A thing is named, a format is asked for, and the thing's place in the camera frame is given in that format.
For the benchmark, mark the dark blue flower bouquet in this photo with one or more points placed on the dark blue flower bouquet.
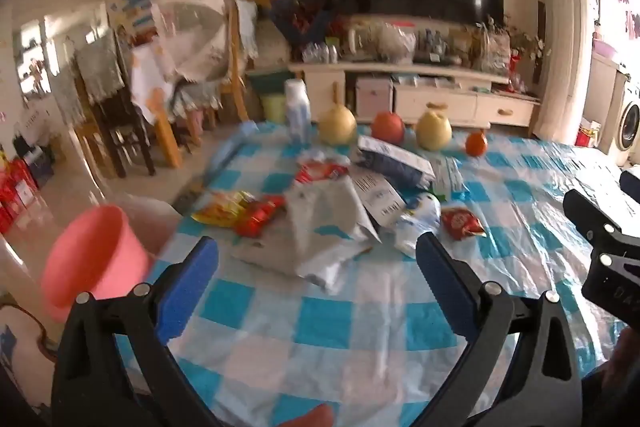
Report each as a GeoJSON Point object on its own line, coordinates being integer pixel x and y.
{"type": "Point", "coordinates": [302, 14]}

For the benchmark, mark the cream television cabinet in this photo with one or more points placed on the cream television cabinet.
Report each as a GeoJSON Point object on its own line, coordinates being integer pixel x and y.
{"type": "Point", "coordinates": [435, 99]}

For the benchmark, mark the red snack packet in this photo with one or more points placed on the red snack packet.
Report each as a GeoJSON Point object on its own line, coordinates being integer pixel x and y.
{"type": "Point", "coordinates": [460, 223]}

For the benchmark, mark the stack of red gift boxes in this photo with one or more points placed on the stack of red gift boxes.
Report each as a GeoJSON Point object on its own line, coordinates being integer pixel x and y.
{"type": "Point", "coordinates": [17, 197]}

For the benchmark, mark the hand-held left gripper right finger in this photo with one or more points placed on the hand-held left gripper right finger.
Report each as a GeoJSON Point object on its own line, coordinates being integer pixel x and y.
{"type": "Point", "coordinates": [445, 289]}

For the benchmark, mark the wooden dining table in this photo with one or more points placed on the wooden dining table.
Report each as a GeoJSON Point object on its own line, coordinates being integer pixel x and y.
{"type": "Point", "coordinates": [167, 142]}

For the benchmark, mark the green plastic crate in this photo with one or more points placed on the green plastic crate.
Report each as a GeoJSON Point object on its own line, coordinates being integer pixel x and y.
{"type": "Point", "coordinates": [270, 83]}

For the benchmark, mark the small orange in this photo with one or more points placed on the small orange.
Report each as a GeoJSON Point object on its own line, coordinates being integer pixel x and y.
{"type": "Point", "coordinates": [476, 144]}

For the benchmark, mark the red and white wrapper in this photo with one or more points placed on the red and white wrapper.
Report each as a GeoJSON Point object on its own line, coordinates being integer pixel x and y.
{"type": "Point", "coordinates": [320, 172]}

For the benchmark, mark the pink plastic basin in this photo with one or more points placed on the pink plastic basin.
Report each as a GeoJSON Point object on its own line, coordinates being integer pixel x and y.
{"type": "Point", "coordinates": [90, 252]}

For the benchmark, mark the white curtain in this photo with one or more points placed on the white curtain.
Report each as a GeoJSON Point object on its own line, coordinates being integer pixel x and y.
{"type": "Point", "coordinates": [565, 32]}

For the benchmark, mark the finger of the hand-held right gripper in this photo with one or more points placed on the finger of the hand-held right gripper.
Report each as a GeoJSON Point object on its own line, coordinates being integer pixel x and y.
{"type": "Point", "coordinates": [595, 222]}
{"type": "Point", "coordinates": [615, 287]}

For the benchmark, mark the red apple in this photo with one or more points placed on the red apple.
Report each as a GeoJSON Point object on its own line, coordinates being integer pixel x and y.
{"type": "Point", "coordinates": [388, 127]}

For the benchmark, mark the glass kettle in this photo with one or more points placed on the glass kettle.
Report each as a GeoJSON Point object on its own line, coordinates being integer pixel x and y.
{"type": "Point", "coordinates": [359, 41]}

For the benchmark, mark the person's right hand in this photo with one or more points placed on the person's right hand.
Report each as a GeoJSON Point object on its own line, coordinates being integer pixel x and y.
{"type": "Point", "coordinates": [629, 352]}

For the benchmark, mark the dark blue and white packet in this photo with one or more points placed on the dark blue and white packet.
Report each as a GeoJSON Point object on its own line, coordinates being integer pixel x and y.
{"type": "Point", "coordinates": [395, 162]}

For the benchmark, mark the large yellow pear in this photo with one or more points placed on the large yellow pear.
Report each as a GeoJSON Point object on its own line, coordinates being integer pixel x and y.
{"type": "Point", "coordinates": [337, 127]}

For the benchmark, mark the person's left hand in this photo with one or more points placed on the person's left hand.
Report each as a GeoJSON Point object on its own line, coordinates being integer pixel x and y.
{"type": "Point", "coordinates": [312, 417]}

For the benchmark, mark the white bottle with blue label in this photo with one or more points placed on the white bottle with blue label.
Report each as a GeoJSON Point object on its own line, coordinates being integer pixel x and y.
{"type": "Point", "coordinates": [297, 112]}

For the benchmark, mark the yellow snack wrapper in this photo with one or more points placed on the yellow snack wrapper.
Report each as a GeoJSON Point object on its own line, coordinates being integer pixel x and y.
{"type": "Point", "coordinates": [220, 209]}

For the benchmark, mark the light wooden chair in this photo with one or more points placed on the light wooden chair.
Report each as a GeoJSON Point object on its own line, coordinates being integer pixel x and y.
{"type": "Point", "coordinates": [240, 87]}

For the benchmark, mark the mesh food cover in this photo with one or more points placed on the mesh food cover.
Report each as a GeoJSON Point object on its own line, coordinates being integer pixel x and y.
{"type": "Point", "coordinates": [195, 32]}

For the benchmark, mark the white sack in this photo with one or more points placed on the white sack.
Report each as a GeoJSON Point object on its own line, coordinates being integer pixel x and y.
{"type": "Point", "coordinates": [274, 47]}

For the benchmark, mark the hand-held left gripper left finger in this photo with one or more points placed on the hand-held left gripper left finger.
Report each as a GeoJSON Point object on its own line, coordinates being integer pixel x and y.
{"type": "Point", "coordinates": [190, 279]}

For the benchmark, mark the white plastic stool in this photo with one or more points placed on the white plastic stool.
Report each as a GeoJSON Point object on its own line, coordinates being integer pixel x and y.
{"type": "Point", "coordinates": [160, 222]}

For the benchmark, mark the small yellow pear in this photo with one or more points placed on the small yellow pear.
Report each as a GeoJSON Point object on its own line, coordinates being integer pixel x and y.
{"type": "Point", "coordinates": [434, 132]}

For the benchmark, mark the green lace cloth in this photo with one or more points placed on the green lace cloth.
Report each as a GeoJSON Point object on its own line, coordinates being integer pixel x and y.
{"type": "Point", "coordinates": [195, 97]}

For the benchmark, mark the blue checked tablecloth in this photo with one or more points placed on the blue checked tablecloth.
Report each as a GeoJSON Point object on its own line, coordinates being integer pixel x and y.
{"type": "Point", "coordinates": [350, 322]}

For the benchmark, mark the grey lace chair cover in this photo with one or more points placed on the grey lace chair cover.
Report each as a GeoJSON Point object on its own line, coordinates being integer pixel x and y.
{"type": "Point", "coordinates": [67, 94]}
{"type": "Point", "coordinates": [100, 67]}

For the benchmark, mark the green waste bin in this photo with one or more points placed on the green waste bin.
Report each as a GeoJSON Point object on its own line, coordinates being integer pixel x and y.
{"type": "Point", "coordinates": [273, 108]}

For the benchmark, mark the clear plastic wrapper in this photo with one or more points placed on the clear plastic wrapper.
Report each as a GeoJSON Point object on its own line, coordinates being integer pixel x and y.
{"type": "Point", "coordinates": [315, 155]}

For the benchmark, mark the white paper label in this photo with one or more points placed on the white paper label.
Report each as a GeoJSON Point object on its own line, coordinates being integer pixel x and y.
{"type": "Point", "coordinates": [382, 199]}

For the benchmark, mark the wooden dining chair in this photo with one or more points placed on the wooden dining chair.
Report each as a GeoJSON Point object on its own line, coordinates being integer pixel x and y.
{"type": "Point", "coordinates": [90, 137]}

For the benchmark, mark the clear plastic bag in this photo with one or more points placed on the clear plastic bag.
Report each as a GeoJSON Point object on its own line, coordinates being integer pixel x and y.
{"type": "Point", "coordinates": [397, 43]}

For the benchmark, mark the white striped packet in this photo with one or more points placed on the white striped packet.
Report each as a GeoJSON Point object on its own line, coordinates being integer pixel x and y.
{"type": "Point", "coordinates": [450, 177]}

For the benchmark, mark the pale towel on chair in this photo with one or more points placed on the pale towel on chair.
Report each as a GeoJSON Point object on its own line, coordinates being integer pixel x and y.
{"type": "Point", "coordinates": [246, 29]}

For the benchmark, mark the pink storage box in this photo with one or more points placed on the pink storage box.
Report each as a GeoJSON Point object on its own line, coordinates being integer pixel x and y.
{"type": "Point", "coordinates": [374, 96]}

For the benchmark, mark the small pink stool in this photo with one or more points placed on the small pink stool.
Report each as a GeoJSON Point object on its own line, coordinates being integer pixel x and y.
{"type": "Point", "coordinates": [196, 121]}

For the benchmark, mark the pack of water bottles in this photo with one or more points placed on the pack of water bottles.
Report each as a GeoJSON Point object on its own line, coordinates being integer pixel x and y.
{"type": "Point", "coordinates": [321, 53]}

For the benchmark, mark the patterned cloth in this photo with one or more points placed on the patterned cloth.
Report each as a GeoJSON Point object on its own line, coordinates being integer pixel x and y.
{"type": "Point", "coordinates": [17, 347]}

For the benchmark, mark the washing machine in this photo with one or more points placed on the washing machine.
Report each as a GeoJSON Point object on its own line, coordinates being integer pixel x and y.
{"type": "Point", "coordinates": [627, 119]}

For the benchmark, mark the clear wrapped gift basket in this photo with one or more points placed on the clear wrapped gift basket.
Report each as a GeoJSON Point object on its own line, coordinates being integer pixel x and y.
{"type": "Point", "coordinates": [494, 47]}

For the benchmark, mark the dark wooden chair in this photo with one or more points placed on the dark wooden chair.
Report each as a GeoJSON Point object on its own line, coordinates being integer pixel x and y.
{"type": "Point", "coordinates": [115, 117]}

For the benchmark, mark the white cloth with orange print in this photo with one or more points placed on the white cloth with orange print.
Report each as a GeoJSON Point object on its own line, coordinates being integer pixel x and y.
{"type": "Point", "coordinates": [150, 82]}

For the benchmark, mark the white and blue plastic bag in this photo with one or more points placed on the white and blue plastic bag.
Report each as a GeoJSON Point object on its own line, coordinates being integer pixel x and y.
{"type": "Point", "coordinates": [420, 222]}

